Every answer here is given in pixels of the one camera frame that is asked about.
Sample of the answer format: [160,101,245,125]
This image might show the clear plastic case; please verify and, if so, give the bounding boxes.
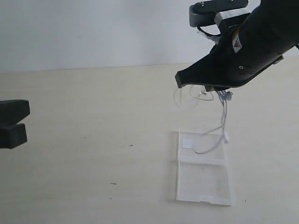
[174,129,236,206]

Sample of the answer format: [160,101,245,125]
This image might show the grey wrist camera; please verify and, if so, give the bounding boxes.
[189,0,250,28]

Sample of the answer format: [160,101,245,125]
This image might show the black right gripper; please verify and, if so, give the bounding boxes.
[175,0,299,92]

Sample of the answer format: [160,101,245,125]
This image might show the white square sticker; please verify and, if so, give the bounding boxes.
[182,138,193,149]

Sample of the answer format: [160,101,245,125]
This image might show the white wired earphones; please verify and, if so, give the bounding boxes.
[189,85,233,155]

